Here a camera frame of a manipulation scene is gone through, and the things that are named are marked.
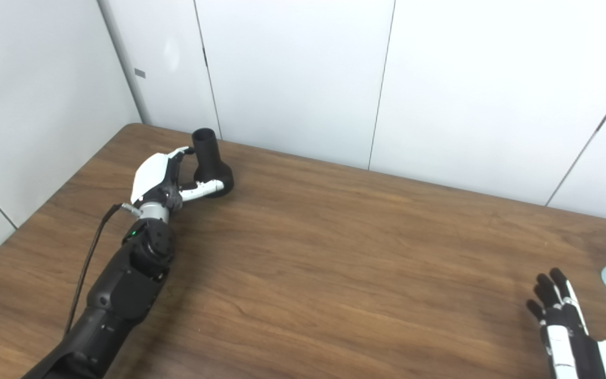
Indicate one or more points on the white and black left hand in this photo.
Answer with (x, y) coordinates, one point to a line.
(153, 176)

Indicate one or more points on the white and black right hand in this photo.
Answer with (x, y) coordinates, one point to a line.
(571, 342)

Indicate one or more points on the black flared nozzle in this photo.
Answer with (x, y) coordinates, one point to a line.
(211, 163)

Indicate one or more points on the small grey wall label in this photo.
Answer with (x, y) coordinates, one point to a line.
(140, 73)

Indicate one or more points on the light grey wall corner trim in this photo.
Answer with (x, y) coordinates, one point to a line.
(125, 63)

